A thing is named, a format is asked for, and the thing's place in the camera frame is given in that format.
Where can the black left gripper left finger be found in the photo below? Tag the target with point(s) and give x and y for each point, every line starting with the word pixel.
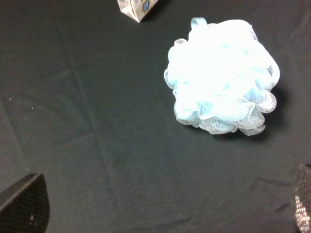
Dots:
pixel 24 206

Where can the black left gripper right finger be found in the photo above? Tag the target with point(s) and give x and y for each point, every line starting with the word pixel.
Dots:
pixel 302 198

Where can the white milk carton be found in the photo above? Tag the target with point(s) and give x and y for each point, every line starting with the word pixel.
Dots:
pixel 136 9

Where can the black tablecloth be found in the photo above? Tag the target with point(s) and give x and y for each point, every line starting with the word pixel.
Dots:
pixel 83 101

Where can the light blue mesh bath loofah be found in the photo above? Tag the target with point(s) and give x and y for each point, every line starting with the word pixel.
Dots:
pixel 222 78

